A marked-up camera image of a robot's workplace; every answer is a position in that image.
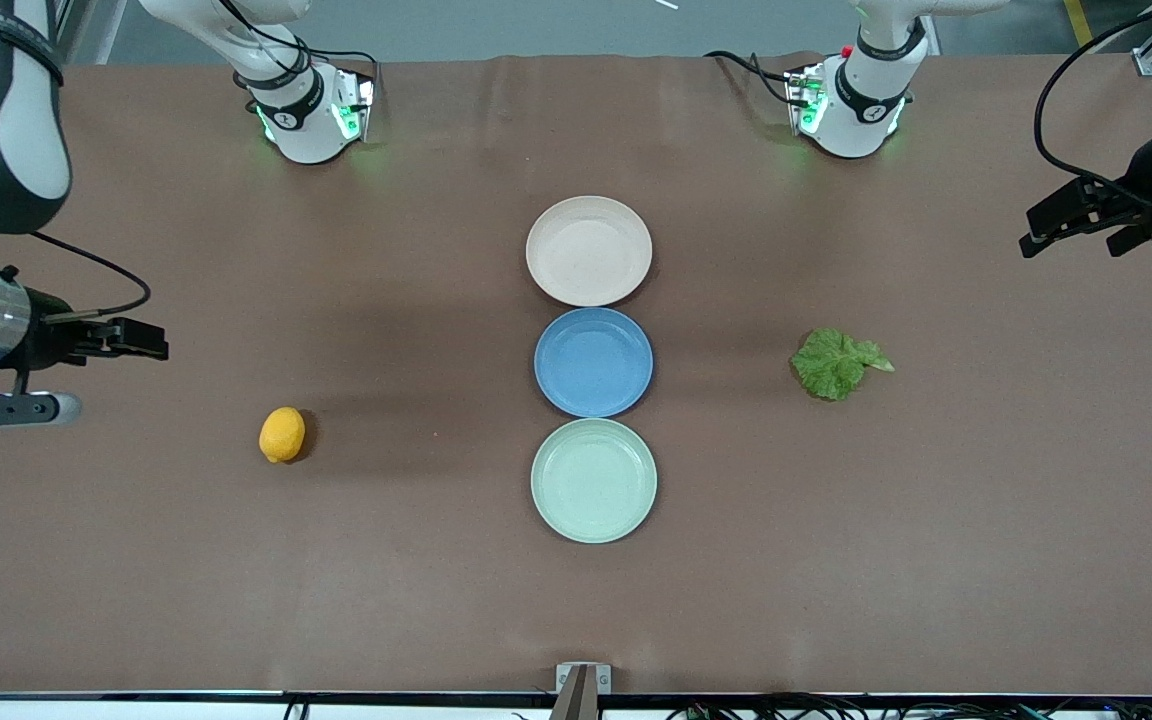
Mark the yellow lemon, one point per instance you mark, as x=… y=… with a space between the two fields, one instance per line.
x=282 y=435

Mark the green lettuce leaf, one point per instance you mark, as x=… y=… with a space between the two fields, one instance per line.
x=831 y=365

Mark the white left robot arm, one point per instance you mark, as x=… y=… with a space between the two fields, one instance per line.
x=861 y=110

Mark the brown table cover sheet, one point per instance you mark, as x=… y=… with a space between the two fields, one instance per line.
x=236 y=550

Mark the blue plate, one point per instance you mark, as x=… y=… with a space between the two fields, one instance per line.
x=593 y=362

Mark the beige plate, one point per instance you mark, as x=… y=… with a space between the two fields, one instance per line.
x=588 y=250

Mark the pale green plate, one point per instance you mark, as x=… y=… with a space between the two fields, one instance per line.
x=593 y=482

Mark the metal table edge bracket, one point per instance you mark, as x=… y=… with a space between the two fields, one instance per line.
x=583 y=690

